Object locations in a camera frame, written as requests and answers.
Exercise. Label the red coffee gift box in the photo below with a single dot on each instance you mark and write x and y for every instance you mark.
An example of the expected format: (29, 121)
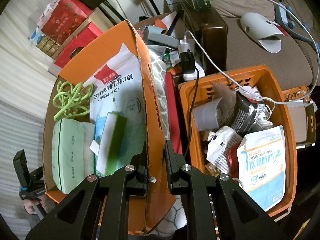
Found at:
(87, 37)

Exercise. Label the green and white box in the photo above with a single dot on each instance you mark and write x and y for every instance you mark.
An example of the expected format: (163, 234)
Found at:
(112, 140)

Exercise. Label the translucent plastic cup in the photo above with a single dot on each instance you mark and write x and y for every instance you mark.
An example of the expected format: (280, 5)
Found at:
(205, 116)

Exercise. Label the crumpled white printed packet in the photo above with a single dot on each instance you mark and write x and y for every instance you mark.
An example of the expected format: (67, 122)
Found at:
(222, 150)

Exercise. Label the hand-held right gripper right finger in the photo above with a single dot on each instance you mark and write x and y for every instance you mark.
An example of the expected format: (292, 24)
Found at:
(172, 175)

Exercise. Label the white medical mask bag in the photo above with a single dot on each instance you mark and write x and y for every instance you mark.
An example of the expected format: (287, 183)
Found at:
(117, 85)

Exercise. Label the brown sofa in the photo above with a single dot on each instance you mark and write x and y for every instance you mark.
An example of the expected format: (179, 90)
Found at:
(237, 50)

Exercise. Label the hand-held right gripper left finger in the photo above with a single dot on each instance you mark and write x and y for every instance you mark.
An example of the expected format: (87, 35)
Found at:
(144, 180)

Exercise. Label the orange cardboard box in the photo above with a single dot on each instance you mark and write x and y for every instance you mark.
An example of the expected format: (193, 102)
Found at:
(147, 80)

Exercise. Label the grey pouch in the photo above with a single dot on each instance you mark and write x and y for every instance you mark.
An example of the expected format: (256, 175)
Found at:
(160, 38)

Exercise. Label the black foil bag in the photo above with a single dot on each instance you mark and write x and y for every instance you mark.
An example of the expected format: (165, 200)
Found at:
(242, 115)

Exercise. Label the orange plastic basket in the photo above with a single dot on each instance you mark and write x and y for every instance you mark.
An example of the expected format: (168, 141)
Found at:
(186, 110)

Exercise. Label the gold boxes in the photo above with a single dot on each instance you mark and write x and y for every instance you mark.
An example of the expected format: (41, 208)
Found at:
(46, 46)

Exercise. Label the small orange basket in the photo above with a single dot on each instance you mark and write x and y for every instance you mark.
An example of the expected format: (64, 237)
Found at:
(295, 91)

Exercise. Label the red patterned gift box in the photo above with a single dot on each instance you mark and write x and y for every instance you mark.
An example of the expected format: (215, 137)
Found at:
(62, 17)

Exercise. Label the black charger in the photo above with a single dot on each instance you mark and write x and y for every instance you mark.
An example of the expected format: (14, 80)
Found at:
(187, 62)

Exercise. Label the white charger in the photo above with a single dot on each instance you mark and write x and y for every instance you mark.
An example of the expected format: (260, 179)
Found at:
(187, 46)

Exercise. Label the person's left hand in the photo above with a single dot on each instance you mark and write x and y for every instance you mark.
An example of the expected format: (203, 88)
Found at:
(31, 206)

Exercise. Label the dark wooden armrest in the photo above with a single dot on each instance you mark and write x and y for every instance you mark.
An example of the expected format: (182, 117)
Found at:
(212, 35)

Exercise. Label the green tissue pack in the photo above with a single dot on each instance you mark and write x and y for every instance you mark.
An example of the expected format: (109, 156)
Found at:
(70, 150)

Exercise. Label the blue neck massager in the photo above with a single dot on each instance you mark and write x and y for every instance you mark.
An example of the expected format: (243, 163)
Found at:
(282, 13)

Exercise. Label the red book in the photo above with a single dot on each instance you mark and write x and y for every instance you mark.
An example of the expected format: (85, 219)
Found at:
(173, 120)

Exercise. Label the blue face masks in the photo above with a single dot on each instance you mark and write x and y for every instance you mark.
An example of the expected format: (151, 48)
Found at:
(100, 127)

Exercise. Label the white blue mask packet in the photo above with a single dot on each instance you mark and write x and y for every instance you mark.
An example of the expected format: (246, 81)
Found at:
(262, 160)

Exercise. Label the white power strip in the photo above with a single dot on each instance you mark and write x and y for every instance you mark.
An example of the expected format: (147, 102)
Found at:
(200, 70)

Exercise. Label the pink white packet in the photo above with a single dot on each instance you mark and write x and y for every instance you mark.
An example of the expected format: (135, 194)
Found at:
(47, 12)

